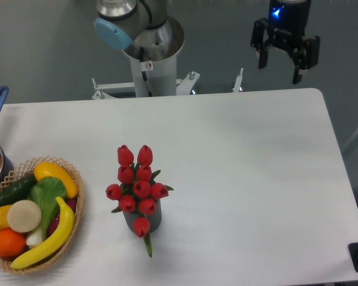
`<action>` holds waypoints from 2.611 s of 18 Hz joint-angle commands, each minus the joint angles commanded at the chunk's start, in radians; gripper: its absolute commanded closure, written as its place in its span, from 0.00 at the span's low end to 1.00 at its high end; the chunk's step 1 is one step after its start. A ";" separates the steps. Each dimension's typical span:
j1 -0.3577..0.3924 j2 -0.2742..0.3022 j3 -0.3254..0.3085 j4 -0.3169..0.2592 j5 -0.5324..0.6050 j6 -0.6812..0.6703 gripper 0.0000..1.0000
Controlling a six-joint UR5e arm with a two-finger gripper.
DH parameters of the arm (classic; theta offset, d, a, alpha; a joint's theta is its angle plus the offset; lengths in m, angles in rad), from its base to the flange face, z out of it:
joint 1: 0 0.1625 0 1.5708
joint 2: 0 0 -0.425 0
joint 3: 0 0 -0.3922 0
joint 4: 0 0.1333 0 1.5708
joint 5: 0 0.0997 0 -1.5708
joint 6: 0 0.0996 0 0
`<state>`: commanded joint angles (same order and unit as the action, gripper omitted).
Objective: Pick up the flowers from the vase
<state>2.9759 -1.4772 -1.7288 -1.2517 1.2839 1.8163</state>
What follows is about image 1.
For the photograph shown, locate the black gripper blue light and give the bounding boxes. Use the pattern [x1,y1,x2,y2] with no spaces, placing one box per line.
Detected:
[251,1,320,84]

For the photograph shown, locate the red tulip bouquet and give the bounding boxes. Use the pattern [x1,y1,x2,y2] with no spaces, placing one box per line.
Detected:
[106,145,173,257]

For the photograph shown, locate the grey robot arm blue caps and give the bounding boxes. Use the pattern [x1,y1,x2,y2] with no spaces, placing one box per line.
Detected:
[94,1,320,84]

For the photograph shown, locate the grey ribbed vase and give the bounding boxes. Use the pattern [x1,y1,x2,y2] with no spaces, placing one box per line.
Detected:
[123,200,162,232]

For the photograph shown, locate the dark red vegetable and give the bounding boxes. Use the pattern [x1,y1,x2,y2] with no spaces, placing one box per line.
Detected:
[48,197,78,237]

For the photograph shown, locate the yellow squash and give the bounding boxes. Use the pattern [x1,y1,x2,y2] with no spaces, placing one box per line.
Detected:
[34,161,78,199]

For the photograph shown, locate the green bok choy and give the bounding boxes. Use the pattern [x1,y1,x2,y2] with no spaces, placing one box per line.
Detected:
[26,176,67,248]

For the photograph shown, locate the woven wicker basket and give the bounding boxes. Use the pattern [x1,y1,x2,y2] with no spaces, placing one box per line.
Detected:
[0,156,85,275]

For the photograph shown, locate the yellow banana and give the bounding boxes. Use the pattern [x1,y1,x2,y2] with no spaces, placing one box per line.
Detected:
[10,197,75,270]

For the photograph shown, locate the dark green cucumber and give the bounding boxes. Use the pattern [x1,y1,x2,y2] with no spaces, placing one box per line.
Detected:
[0,173,37,207]

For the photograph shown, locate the beige round disc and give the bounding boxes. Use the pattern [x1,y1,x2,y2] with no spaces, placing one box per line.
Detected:
[7,200,42,233]

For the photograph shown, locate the orange fruit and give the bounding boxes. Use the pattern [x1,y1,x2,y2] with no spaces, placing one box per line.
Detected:
[0,228,26,257]

